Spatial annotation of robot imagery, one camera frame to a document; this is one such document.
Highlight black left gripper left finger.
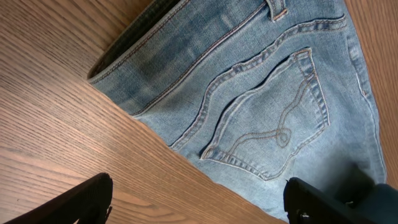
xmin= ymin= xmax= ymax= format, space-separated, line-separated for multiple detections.
xmin=6 ymin=172 xmax=113 ymax=224

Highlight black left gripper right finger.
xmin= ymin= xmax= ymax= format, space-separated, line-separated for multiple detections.
xmin=283 ymin=177 xmax=374 ymax=224

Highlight light blue denim jeans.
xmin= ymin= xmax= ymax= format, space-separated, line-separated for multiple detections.
xmin=88 ymin=0 xmax=386 ymax=220

